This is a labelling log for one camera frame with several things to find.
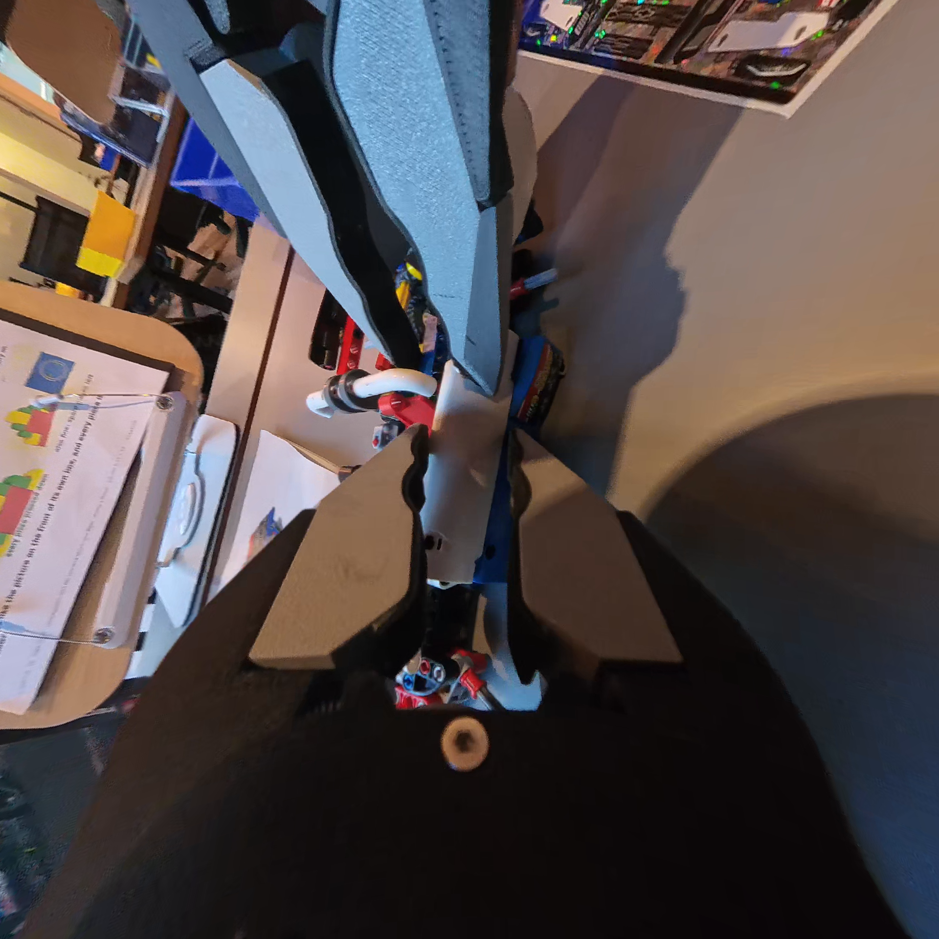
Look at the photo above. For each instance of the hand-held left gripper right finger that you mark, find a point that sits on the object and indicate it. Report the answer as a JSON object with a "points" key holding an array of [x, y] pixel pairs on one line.
{"points": [[594, 587]]}

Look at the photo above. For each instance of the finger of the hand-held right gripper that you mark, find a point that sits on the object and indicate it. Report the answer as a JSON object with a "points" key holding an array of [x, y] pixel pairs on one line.
{"points": [[271, 161], [411, 132]]}

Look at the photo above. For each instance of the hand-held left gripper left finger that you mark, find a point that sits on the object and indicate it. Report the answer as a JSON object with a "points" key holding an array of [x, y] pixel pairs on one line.
{"points": [[337, 579]]}

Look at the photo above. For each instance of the white blue brick panel assembly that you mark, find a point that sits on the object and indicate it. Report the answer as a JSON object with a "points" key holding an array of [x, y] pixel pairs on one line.
{"points": [[462, 469]]}

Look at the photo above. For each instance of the toy brick vehicle model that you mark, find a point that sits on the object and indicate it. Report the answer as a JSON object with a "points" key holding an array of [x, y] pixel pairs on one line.
{"points": [[400, 407]]}

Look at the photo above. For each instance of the grey desk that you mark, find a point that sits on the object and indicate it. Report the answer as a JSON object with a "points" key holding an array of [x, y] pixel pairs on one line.
{"points": [[733, 257]]}

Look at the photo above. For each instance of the blue plastic bin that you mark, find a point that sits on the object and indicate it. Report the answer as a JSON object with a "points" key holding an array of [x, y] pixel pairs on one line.
{"points": [[209, 172]]}

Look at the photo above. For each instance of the open instruction booklet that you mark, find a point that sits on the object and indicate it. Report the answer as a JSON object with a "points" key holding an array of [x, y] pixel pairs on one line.
{"points": [[293, 477]]}

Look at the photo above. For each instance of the yellow plastic bin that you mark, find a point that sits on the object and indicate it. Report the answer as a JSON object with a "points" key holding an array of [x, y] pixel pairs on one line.
{"points": [[106, 235]]}

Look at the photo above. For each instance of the holographic sticker sheet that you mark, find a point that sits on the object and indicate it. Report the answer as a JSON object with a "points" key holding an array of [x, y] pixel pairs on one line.
{"points": [[660, 37]]}

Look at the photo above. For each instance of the printed instruction sheet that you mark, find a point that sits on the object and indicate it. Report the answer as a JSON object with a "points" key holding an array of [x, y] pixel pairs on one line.
{"points": [[73, 477]]}

